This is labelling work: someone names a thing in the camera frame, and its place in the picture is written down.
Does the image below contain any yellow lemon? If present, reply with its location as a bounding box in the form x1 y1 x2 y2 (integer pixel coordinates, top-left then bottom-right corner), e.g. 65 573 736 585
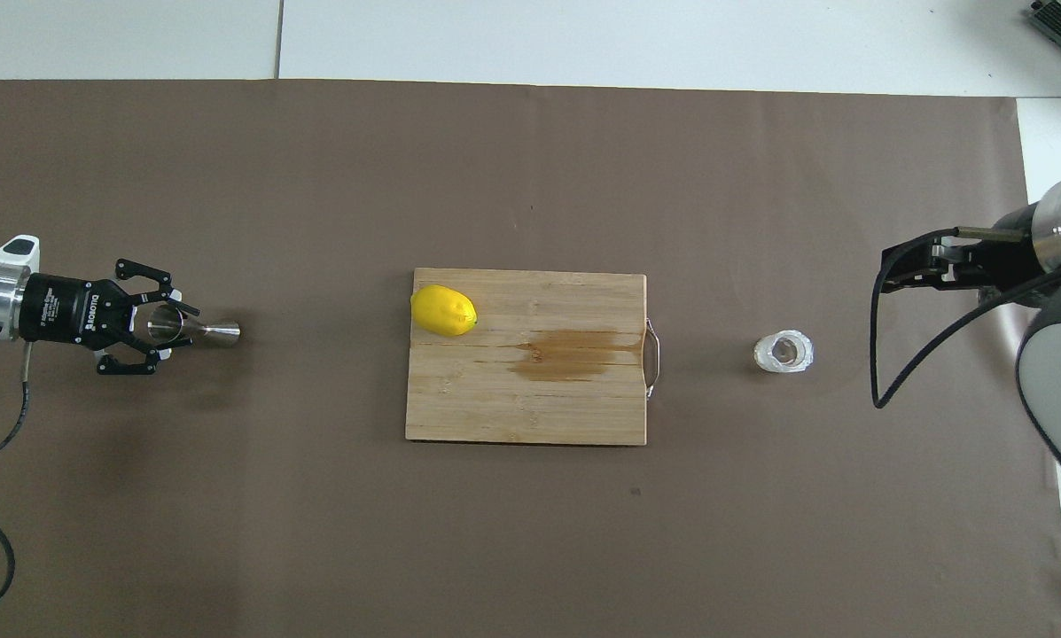
410 284 479 338

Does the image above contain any wooden cutting board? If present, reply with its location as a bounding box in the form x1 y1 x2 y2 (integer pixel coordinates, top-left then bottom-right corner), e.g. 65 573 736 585
405 268 663 447

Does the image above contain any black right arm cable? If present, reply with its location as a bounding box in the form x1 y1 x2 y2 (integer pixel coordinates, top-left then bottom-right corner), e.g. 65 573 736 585
870 229 1061 410

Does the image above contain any steel double jigger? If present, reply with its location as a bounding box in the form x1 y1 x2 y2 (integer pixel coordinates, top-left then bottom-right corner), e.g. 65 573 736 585
147 307 242 346

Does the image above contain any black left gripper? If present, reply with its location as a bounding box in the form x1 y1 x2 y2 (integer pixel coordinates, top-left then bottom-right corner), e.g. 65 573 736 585
23 259 201 376

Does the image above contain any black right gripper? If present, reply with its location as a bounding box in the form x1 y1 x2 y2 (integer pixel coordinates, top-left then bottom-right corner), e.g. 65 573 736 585
881 204 1043 307

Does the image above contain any brown paper table mat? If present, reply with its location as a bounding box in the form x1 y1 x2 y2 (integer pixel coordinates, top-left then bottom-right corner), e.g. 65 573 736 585
0 78 1061 638

